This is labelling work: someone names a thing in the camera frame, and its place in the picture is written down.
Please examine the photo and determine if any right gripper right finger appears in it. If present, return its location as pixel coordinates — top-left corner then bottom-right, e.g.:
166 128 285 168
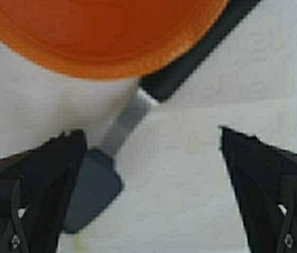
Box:
220 126 297 252

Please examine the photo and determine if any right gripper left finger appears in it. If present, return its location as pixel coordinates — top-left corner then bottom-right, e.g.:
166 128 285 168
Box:
0 130 87 252

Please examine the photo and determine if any black spatula orange accent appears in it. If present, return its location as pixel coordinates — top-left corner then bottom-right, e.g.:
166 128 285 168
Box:
63 1 259 234

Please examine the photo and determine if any orange plastic bowl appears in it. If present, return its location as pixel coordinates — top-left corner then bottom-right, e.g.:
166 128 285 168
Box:
0 1 229 80

